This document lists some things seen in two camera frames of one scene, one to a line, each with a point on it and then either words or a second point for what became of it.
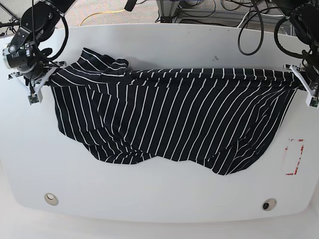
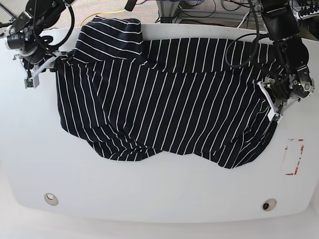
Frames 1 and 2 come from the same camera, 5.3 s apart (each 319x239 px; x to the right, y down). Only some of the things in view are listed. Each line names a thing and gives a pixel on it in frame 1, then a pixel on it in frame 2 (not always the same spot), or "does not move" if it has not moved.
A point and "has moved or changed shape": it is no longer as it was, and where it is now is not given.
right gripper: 311,65 → 287,88
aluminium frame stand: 167,10 does not move
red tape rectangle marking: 298,163 does not move
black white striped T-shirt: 227,117 has moved or changed shape
